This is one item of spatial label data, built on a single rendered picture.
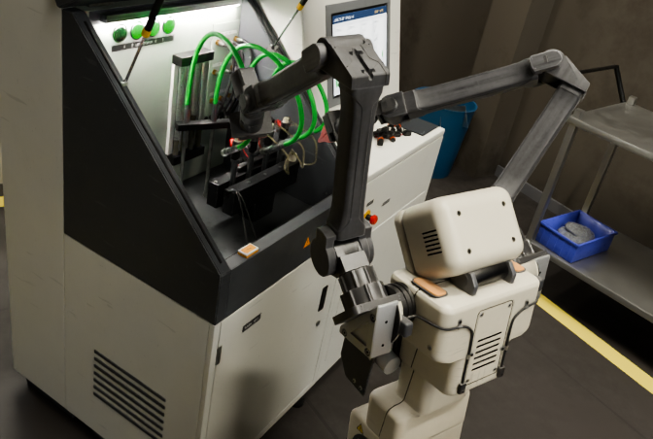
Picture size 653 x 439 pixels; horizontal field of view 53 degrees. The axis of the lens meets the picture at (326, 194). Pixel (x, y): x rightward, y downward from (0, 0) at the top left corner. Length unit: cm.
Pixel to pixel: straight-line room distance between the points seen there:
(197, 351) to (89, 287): 42
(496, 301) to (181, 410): 106
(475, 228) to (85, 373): 146
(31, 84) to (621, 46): 338
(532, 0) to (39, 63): 326
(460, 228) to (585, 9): 340
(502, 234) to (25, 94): 133
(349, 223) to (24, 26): 108
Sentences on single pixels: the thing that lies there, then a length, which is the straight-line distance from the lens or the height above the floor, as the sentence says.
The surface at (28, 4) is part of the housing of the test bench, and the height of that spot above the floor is 142.
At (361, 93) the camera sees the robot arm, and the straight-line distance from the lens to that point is 111.
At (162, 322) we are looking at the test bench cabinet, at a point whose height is 70.
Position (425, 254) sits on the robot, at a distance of 127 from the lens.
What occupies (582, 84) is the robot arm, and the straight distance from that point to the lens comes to 161.
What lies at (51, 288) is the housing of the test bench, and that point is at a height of 56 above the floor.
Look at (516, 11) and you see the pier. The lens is 455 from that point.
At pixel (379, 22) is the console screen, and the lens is 260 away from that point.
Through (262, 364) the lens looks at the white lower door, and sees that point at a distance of 214.
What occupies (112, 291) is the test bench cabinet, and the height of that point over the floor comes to 69.
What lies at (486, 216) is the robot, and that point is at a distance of 129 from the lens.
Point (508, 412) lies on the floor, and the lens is 298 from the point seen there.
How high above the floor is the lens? 193
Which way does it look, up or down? 28 degrees down
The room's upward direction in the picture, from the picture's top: 12 degrees clockwise
